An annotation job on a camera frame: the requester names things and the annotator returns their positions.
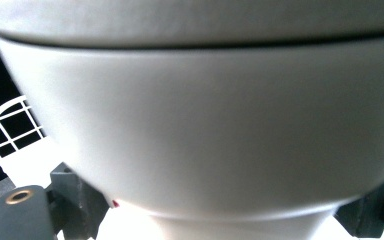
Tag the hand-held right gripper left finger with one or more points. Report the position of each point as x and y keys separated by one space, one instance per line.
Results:
x=80 y=200

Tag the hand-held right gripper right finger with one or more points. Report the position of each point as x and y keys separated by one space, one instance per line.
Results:
x=366 y=213

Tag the white ceramic bowl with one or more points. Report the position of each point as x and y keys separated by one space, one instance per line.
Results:
x=186 y=20
x=213 y=133

